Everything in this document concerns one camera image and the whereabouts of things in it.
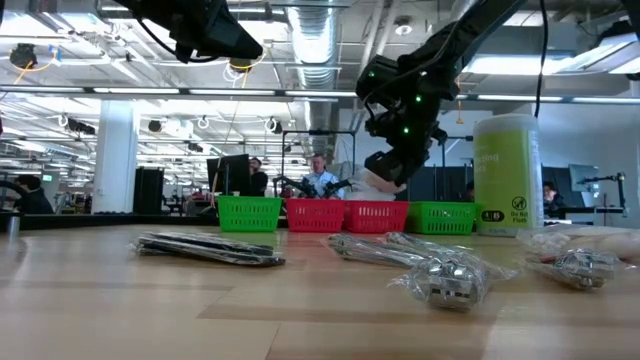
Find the bagged black comb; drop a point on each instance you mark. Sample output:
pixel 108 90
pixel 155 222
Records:
pixel 200 246
pixel 215 257
pixel 190 235

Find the white pillar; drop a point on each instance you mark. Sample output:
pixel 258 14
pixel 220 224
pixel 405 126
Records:
pixel 115 160

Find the white ceiling sensor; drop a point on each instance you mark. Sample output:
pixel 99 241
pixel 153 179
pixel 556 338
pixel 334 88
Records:
pixel 403 27

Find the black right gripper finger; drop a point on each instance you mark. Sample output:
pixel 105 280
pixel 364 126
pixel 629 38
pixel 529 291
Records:
pixel 380 162
pixel 409 167

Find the red plastic basket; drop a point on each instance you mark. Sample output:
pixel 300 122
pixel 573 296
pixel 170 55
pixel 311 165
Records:
pixel 315 216
pixel 375 217

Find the black ceiling device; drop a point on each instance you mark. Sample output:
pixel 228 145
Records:
pixel 241 65
pixel 22 55

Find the person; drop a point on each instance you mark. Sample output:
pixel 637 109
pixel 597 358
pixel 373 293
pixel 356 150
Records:
pixel 35 200
pixel 552 197
pixel 259 182
pixel 470 192
pixel 322 182

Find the black metal frame stand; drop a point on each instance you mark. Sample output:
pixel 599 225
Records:
pixel 320 132

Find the green wipes canister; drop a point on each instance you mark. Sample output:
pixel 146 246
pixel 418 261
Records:
pixel 505 175

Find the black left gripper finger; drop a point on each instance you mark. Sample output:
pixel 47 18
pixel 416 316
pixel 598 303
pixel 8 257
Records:
pixel 230 42

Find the silver ventilation duct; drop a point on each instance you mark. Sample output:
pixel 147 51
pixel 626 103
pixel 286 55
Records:
pixel 315 45

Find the black monitor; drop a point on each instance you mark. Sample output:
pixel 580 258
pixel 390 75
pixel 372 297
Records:
pixel 230 172

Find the black cabinet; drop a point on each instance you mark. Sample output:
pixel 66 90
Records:
pixel 148 190

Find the silver metal cup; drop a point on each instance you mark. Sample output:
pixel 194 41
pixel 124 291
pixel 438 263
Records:
pixel 13 227

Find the grey monitor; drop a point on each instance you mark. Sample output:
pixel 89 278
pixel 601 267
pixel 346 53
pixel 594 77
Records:
pixel 582 177

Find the green plastic basket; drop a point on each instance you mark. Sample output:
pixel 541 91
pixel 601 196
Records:
pixel 250 215
pixel 440 218

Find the dark partition panel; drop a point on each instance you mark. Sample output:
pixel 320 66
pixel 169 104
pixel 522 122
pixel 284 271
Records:
pixel 440 182

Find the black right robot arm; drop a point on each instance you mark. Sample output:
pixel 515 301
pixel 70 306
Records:
pixel 465 35

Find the black background robot arm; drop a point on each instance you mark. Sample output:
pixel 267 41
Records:
pixel 337 187
pixel 300 186

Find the ceiling light panel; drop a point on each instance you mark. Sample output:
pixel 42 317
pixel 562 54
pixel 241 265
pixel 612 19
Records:
pixel 515 65

